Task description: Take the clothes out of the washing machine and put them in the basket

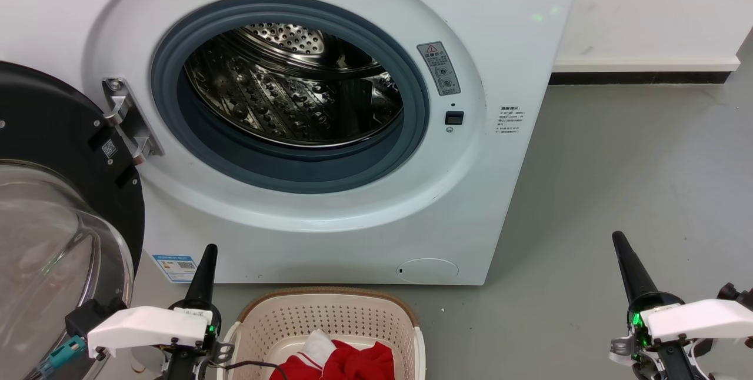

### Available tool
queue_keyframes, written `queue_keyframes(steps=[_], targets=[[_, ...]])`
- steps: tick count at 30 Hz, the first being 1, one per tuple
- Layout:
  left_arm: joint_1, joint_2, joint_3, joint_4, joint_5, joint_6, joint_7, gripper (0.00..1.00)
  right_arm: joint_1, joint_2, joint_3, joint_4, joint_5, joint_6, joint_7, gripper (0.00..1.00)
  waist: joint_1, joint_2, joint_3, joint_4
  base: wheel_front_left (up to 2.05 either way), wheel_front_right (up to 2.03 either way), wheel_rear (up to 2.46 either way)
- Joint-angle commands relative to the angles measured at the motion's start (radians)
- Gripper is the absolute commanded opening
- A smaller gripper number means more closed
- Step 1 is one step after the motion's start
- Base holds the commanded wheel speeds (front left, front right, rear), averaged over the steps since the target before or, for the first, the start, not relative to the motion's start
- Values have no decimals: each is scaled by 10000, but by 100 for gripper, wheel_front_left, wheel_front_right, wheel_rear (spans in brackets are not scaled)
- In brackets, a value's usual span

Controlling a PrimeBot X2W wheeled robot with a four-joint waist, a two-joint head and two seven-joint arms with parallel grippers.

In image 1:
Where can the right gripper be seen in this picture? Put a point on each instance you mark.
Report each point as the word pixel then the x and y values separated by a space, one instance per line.
pixel 665 359

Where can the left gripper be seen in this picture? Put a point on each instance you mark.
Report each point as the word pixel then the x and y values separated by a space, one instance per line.
pixel 194 365

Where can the red garment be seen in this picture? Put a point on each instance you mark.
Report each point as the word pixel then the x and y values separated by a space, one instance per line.
pixel 359 365

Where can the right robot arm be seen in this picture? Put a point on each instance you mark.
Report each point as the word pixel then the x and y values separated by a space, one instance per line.
pixel 735 294

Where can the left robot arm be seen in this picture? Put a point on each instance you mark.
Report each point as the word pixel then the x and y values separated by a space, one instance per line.
pixel 88 315

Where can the cream perforated laundry basket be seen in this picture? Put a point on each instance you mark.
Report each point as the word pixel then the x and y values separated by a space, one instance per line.
pixel 329 315

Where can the silver metal door hinge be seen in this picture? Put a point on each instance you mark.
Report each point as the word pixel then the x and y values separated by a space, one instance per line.
pixel 130 118

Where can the stainless steel washer drum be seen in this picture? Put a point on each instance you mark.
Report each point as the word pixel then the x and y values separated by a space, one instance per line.
pixel 282 97

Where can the black-rimmed glass washer door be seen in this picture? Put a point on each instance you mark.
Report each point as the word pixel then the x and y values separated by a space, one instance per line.
pixel 47 127

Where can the blue and white energy label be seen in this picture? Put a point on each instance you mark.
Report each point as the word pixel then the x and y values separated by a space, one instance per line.
pixel 175 268

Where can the grey rubber door gasket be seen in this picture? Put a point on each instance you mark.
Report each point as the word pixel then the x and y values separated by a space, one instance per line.
pixel 288 171

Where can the white front-load washing machine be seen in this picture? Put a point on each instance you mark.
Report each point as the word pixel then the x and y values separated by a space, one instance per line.
pixel 500 192

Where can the QR code sticker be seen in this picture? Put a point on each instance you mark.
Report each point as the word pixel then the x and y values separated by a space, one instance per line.
pixel 109 149

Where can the black baseboard strip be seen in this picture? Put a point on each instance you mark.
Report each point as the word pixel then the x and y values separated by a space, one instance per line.
pixel 640 78

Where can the oval filter access cover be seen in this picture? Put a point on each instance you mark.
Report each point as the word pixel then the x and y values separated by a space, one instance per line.
pixel 427 270

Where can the black door latch socket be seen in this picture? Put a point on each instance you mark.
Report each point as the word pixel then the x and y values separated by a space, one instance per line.
pixel 454 117

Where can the grey warning sticker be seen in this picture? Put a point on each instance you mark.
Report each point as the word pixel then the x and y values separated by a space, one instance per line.
pixel 439 69

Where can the white left wrist camera cover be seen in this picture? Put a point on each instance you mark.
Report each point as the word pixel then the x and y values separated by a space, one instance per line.
pixel 147 327

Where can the white wrist camera cover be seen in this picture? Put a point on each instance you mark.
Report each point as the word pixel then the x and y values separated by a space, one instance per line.
pixel 147 327
pixel 700 318

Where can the white right wrist camera cover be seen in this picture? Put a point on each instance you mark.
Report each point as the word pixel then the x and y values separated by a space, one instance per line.
pixel 700 318

